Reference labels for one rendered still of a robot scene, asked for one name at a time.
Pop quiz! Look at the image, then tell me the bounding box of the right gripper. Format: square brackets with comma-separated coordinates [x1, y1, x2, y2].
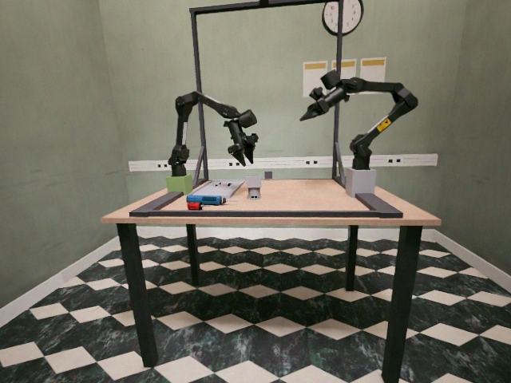
[228, 130, 256, 167]

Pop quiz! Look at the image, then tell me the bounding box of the grey cylinder with screw holes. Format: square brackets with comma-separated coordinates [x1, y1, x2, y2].
[248, 188, 261, 200]

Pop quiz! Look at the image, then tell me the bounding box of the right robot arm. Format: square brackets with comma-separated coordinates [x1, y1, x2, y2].
[168, 91, 259, 177]

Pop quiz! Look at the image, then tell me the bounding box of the red-handled screwdriver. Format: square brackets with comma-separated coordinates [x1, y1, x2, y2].
[187, 202, 210, 210]

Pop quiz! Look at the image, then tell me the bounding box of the blue power screwdriver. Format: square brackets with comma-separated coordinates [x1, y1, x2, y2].
[186, 195, 228, 205]

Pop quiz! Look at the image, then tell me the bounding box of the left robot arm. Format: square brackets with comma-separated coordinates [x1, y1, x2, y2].
[309, 69, 418, 170]

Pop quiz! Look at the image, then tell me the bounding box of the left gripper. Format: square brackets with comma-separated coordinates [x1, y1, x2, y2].
[299, 93, 336, 121]

